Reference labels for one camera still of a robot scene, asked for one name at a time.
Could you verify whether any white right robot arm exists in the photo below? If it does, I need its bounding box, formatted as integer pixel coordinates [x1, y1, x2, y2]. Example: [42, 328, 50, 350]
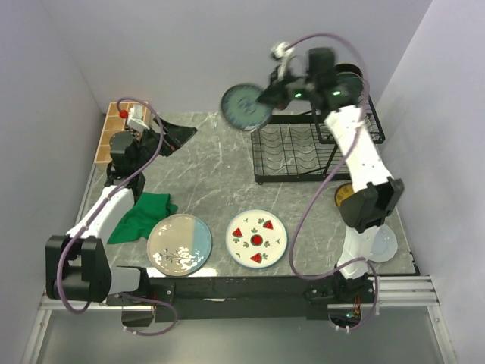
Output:
[258, 42, 404, 303]

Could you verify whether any beige and blue plate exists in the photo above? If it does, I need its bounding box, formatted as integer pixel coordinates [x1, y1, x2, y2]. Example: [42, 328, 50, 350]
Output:
[147, 214, 212, 277]

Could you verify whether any black ceramic plate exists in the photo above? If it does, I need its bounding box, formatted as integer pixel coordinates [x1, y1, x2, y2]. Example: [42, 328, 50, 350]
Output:
[335, 63, 362, 81]

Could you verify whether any light blue patterned plate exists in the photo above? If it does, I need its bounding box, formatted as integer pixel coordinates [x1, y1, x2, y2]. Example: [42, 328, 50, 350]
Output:
[220, 83, 272, 133]

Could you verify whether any yellow patterned glass plate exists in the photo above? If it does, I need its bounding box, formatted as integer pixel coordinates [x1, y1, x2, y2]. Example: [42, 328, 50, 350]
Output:
[334, 183, 355, 208]

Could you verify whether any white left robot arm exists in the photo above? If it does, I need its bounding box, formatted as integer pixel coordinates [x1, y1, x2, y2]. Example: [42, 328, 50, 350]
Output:
[45, 118, 197, 305]

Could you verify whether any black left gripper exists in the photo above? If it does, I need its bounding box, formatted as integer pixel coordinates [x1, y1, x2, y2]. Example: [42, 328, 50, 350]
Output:
[133, 116, 197, 171]

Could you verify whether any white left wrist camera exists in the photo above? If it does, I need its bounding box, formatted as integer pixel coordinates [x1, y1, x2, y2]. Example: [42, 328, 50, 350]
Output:
[118, 103, 149, 133]

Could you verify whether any pale blue scalloped plate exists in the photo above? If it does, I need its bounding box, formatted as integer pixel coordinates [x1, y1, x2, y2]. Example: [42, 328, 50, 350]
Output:
[369, 224, 398, 263]

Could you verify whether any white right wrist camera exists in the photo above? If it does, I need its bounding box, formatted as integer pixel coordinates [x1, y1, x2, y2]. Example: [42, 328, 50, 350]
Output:
[271, 42, 295, 81]

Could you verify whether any clear glass plate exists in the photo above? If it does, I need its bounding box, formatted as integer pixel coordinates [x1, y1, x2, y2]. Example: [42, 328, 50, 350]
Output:
[352, 76, 370, 112]

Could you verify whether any watermelon pattern white plate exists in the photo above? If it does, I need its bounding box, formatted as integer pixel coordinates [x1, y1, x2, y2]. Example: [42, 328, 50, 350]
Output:
[225, 209, 288, 269]

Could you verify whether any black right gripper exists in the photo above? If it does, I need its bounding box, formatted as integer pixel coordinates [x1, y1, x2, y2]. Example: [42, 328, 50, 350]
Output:
[256, 64, 317, 111]

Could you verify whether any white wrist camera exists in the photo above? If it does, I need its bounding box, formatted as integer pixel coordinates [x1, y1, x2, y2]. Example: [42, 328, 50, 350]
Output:
[271, 42, 295, 81]
[118, 103, 149, 133]

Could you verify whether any wooden compartment box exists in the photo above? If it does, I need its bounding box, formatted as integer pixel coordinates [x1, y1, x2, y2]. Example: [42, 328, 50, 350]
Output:
[94, 101, 152, 171]

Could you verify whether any black wire dish rack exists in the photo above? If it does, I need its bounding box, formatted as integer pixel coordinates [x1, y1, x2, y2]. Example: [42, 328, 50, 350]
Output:
[251, 96, 385, 185]

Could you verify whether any green cloth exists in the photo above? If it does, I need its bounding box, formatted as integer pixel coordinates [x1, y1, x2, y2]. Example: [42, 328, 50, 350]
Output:
[108, 193, 178, 245]

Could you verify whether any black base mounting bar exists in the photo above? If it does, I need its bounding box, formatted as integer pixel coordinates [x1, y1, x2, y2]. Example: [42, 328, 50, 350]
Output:
[107, 275, 375, 320]

